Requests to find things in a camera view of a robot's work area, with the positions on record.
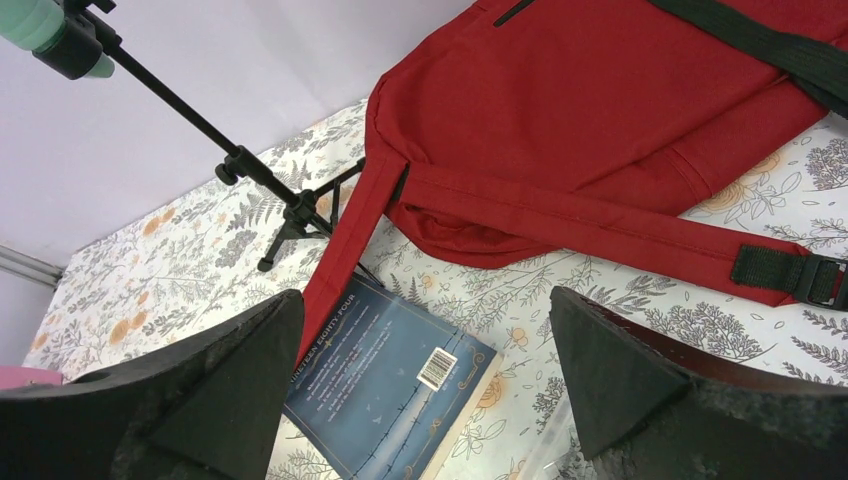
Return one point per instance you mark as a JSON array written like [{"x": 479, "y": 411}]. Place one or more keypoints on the clear plastic pouch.
[{"x": 557, "y": 453}]

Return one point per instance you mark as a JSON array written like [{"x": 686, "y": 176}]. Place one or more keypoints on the red student backpack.
[{"x": 523, "y": 127}]

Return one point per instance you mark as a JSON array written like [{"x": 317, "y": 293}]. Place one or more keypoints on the blue paperback book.
[{"x": 386, "y": 388}]

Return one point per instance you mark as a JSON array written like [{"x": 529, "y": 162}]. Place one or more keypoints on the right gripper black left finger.
[{"x": 205, "y": 407}]

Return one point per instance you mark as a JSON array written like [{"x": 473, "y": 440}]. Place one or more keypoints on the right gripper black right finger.
[{"x": 647, "y": 406}]

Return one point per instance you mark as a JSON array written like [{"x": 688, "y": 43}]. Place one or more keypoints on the black mini tripod stand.
[{"x": 308, "y": 213}]

